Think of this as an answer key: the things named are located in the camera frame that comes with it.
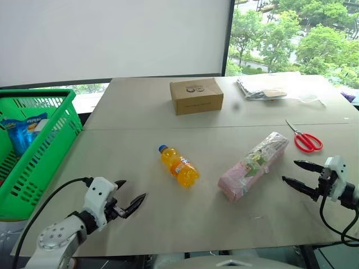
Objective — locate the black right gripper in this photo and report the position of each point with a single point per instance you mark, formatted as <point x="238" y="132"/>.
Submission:
<point x="326" y="183"/>

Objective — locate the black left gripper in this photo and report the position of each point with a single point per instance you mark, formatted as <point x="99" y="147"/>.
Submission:
<point x="113" y="210"/>

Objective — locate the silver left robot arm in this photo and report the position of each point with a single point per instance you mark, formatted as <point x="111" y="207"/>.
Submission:
<point x="56" y="238"/>

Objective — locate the green plastic basket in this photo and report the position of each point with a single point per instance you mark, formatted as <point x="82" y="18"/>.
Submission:
<point x="42" y="179"/>

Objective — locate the pink tissue pack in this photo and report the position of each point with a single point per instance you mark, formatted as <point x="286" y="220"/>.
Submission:
<point x="252" y="171"/>

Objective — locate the orange soda bottle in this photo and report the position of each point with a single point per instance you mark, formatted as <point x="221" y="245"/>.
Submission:
<point x="183" y="171"/>

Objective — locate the brown paper tag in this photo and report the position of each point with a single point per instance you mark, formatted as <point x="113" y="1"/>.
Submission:
<point x="275" y="93"/>

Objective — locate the purple object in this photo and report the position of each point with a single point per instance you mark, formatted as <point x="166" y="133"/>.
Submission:
<point x="349" y="96"/>

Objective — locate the stack of clear plastic bags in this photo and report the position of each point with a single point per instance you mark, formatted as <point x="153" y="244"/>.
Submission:
<point x="249" y="87"/>

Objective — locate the grey robot torso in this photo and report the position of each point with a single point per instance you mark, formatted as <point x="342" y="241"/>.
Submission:
<point x="218" y="260"/>

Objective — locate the brown cardboard box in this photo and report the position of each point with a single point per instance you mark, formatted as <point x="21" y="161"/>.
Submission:
<point x="199" y="101"/>

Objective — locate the blue snack bag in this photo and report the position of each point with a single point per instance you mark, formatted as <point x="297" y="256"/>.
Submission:
<point x="22" y="134"/>

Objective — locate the white roller blind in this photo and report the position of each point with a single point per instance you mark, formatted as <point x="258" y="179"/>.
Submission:
<point x="112" y="36"/>

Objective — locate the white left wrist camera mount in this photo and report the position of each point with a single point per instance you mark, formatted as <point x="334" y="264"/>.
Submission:
<point x="98" y="193"/>

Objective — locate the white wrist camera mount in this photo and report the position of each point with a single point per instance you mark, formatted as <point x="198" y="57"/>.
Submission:
<point x="338" y="173"/>
<point x="98" y="193"/>

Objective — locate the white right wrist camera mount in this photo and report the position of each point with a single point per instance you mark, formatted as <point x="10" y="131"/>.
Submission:
<point x="338" y="173"/>

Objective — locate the black window frame post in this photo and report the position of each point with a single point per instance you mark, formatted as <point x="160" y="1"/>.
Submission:
<point x="227" y="36"/>

